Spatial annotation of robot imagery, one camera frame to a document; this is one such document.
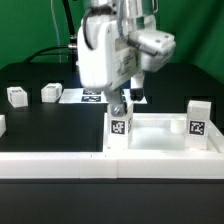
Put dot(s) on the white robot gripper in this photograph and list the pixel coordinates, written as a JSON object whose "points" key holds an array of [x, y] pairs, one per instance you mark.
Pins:
{"points": [[106, 62]]}

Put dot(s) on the white square table top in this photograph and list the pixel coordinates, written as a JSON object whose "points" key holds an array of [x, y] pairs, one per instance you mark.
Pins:
{"points": [[165, 132]]}

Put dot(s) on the white sheet with tag markers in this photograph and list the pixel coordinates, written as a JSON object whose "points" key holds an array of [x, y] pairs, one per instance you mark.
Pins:
{"points": [[80, 95]]}

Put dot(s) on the white U-shaped obstacle fence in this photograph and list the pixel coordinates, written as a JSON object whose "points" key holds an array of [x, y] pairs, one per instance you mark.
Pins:
{"points": [[112, 164]]}

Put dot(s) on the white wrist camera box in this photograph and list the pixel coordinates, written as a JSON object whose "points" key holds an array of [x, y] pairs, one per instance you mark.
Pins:
{"points": [[156, 48]]}

